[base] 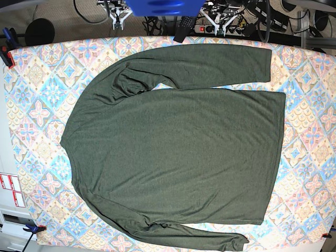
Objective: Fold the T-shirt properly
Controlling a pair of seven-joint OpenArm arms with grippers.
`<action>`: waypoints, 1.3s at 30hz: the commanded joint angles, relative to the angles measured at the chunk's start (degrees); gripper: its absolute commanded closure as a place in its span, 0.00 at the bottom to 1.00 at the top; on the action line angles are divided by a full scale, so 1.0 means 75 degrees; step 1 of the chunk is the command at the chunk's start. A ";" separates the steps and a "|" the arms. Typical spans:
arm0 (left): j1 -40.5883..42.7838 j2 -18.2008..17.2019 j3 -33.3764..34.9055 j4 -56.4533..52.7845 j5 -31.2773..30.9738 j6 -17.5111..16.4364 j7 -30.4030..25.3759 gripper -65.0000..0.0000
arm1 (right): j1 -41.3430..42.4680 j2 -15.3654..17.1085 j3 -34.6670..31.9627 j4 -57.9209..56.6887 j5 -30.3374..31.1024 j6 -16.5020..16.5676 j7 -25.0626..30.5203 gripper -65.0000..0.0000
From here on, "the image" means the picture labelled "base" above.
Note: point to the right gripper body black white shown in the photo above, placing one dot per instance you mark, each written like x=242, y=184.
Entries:
x=119, y=12

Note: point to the blue clamp upper left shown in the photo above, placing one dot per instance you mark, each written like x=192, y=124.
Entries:
x=6, y=55

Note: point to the dark green long-sleeve shirt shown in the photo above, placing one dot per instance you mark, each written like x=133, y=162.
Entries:
x=158, y=141

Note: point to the red white labels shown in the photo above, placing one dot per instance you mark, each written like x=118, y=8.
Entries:
x=11, y=194

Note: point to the black remote control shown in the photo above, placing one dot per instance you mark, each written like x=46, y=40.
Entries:
x=186, y=25

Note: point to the black round stand base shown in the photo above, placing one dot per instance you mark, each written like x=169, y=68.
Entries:
x=39, y=32

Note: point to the red clamp lower right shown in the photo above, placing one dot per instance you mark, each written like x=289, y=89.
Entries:
x=327, y=235

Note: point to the blue clamp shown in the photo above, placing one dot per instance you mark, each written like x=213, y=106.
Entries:
x=6, y=55
x=33, y=230

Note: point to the white power strip red switch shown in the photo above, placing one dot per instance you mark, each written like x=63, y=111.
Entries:
x=210, y=29

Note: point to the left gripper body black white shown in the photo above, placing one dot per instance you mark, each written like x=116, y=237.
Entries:
x=221, y=15

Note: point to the blue clamp lower left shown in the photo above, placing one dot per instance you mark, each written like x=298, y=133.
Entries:
x=33, y=230

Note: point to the patterned pastel tablecloth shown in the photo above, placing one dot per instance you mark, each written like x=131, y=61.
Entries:
x=42, y=88

